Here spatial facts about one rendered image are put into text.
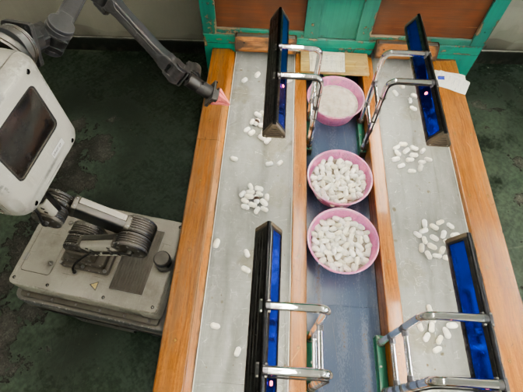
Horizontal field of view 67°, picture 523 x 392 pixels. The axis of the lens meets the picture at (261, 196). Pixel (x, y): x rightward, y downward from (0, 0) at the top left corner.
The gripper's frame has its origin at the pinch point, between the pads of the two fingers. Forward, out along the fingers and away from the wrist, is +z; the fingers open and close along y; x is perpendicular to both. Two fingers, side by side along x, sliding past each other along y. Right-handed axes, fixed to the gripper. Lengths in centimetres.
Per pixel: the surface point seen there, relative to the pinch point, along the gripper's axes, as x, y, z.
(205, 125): 14.6, -3.6, -1.4
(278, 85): -31.4, -12.5, 1.3
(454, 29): -68, 51, 75
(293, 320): -10, -84, 32
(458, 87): -58, 30, 88
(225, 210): 8.5, -43.4, 11.3
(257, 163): 1.4, -20.1, 19.6
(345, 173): -22, -22, 48
